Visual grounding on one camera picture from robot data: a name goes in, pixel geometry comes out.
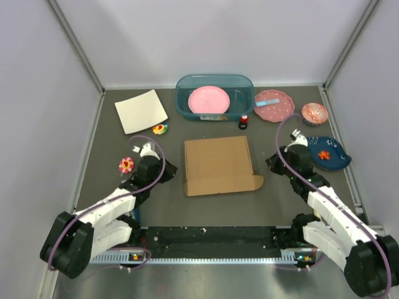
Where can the white square plate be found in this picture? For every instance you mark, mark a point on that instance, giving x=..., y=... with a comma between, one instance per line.
x=141, y=112

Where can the teal plastic basin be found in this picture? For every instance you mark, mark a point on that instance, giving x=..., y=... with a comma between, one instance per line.
x=239, y=88

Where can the dark blue leaf dish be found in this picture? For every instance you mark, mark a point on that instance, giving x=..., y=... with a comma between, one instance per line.
x=339, y=159

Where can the red black stamp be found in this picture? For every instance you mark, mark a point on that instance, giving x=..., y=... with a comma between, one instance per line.
x=243, y=123

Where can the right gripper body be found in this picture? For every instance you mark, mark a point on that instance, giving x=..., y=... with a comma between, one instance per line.
x=277, y=166

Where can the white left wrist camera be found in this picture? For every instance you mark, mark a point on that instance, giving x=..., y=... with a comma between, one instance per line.
x=147, y=149

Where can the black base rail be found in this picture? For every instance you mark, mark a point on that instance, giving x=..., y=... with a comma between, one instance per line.
x=265, y=236

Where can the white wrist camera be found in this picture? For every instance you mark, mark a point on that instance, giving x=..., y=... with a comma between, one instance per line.
x=147, y=149
x=297, y=138

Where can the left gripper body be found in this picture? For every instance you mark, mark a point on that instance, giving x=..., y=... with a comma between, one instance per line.
x=168, y=175

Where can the red orange candy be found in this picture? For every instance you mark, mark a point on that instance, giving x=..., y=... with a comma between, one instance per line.
x=324, y=155

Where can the pink round plate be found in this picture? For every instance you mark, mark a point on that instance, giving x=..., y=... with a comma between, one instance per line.
x=209, y=100

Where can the brown cardboard box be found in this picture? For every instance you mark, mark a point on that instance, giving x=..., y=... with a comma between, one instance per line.
x=219, y=166

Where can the pink polka dot plate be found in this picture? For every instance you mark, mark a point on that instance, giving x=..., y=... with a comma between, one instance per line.
x=274, y=113

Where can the multicolour flower toy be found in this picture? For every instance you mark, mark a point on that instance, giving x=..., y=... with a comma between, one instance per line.
x=160, y=129

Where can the blue pink spoon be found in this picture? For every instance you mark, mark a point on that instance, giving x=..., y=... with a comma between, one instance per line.
x=267, y=102

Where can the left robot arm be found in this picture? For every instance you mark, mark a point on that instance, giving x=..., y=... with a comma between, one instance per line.
x=75, y=239

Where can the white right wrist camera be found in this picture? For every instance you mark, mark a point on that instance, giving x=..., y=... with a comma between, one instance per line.
x=297, y=138

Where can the red pink flower toy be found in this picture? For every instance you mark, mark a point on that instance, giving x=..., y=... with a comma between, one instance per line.
x=126, y=165

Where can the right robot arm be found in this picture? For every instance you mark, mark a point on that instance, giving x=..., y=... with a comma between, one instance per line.
x=368, y=260

